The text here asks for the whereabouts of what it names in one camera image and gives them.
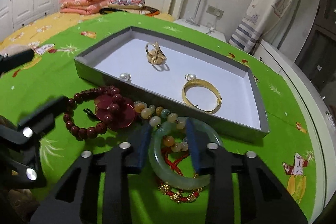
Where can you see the green cartoon print tablecloth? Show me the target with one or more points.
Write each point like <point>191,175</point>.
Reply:
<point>54,74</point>

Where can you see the gold ring cluster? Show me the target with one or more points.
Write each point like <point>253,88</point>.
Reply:
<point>154,54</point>

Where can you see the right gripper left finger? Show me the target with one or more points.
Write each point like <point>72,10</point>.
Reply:
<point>139,140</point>

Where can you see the pearl earring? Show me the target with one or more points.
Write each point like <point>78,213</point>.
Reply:
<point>125,77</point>
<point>190,76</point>

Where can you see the pale green jade bangle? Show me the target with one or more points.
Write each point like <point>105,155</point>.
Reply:
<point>164,171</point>

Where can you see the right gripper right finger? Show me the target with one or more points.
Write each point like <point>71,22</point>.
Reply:
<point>198,137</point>

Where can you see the patterned embroidered pillow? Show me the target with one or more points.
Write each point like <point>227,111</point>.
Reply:
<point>126,4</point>

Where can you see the black orange patterned cloth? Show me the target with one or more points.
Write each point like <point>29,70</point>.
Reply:
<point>146,10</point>

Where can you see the white standing lamp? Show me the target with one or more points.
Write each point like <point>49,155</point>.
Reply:
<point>192,19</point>

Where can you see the gold bangle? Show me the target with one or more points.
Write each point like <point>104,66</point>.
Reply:
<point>201,95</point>

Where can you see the wall power socket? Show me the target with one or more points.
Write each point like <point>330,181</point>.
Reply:
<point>214,11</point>

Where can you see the yellow floral bedspread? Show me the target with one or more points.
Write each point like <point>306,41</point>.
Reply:
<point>69,33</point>

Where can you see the red shell disc pendant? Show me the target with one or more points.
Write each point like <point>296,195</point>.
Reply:
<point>113,115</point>

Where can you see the white nightstand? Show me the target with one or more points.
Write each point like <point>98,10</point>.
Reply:
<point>210,31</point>

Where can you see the left pearl earring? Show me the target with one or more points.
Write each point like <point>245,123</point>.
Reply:
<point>125,77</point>

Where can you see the grey shallow cardboard tray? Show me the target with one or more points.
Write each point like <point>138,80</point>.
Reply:
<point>242,114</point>

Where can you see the right pearl earring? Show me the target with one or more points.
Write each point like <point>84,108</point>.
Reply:
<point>190,76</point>

